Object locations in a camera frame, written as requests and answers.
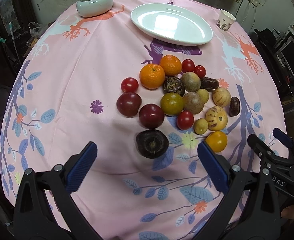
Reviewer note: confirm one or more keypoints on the yellow-orange tomato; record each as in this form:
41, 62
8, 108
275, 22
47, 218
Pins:
217, 141

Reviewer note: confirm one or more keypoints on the floral paper cup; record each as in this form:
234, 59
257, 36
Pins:
225, 20

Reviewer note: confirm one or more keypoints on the dark red plum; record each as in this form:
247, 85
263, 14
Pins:
151, 116
128, 104

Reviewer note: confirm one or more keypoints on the white oval plate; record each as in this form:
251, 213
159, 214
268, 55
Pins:
172, 24

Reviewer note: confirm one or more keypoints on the dark patterned passion fruit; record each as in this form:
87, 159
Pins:
173, 84

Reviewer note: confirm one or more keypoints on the striped pepino melon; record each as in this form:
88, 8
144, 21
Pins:
217, 118
221, 97

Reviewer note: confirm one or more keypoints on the brown-green passion fruit back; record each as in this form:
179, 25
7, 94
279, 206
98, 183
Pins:
191, 81

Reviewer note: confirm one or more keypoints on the small longan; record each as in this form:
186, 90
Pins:
204, 95
200, 126

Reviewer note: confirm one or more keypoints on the cherry tomato back left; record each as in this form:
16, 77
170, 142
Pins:
188, 66

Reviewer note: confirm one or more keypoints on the red cherry tomato front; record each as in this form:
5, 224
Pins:
185, 120

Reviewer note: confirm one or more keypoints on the green-yellow tomato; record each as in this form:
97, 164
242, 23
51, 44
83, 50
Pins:
172, 104

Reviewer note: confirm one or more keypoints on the cherry tomato back right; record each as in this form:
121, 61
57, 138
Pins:
200, 71

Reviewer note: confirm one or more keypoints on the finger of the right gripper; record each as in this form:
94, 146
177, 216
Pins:
284, 137
255, 146

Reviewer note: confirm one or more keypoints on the dark purple mangosteen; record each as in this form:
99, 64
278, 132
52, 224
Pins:
151, 143

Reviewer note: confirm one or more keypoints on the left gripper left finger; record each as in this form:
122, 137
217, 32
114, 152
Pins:
33, 218

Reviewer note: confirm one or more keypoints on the pink patterned tablecloth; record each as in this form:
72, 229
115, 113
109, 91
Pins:
65, 96

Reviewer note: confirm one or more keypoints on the orange mandarin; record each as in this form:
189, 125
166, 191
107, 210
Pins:
152, 76
171, 65

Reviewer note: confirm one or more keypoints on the pale green lidded jar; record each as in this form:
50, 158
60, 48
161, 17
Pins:
90, 8

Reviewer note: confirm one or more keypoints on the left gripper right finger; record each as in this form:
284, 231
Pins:
260, 218

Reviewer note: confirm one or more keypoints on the dark date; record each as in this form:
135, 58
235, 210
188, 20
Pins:
234, 107
209, 84

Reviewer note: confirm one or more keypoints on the person's right hand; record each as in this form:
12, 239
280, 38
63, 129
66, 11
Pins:
288, 214

